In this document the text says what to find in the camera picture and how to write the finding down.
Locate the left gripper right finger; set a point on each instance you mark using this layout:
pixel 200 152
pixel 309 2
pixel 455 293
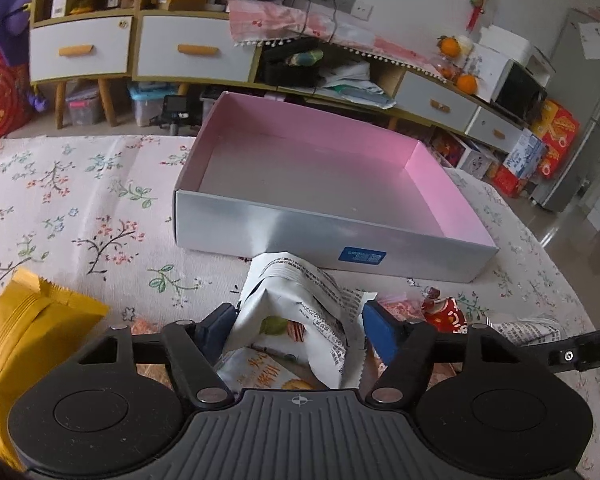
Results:
pixel 406 349

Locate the low wooden tv cabinet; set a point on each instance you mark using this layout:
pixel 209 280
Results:
pixel 418 96

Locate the orange fruit lower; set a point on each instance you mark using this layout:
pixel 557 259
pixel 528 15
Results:
pixel 467 83

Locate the orange fruit upper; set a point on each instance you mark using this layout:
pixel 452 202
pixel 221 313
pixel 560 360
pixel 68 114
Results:
pixel 449 46

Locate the grey refrigerator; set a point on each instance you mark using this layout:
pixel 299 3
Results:
pixel 575 86

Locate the red festive bag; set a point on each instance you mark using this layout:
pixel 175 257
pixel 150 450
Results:
pixel 15 110

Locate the orange fruit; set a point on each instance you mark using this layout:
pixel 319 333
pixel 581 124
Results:
pixel 467 83
pixel 449 46

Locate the purple plush toy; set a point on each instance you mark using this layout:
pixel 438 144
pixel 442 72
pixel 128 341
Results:
pixel 15 20

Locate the white microwave oven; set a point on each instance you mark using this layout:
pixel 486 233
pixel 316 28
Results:
pixel 506 85

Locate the wooden shelf cabinet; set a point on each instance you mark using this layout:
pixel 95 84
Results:
pixel 140 40

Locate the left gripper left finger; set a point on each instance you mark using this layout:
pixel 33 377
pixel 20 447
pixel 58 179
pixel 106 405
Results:
pixel 193 349

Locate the white printed snack packet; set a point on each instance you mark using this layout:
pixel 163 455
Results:
pixel 290 308
pixel 526 331

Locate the yellow snack packet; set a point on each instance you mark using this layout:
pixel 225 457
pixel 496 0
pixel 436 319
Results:
pixel 41 325

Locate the floral tablecloth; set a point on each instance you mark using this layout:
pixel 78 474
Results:
pixel 93 214

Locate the pink table runner cloth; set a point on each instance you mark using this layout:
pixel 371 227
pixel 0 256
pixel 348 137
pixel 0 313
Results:
pixel 259 22

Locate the pink cardboard box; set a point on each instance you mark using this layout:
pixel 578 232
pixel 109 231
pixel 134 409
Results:
pixel 267 176

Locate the red snack packet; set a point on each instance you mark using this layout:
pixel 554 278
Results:
pixel 443 313

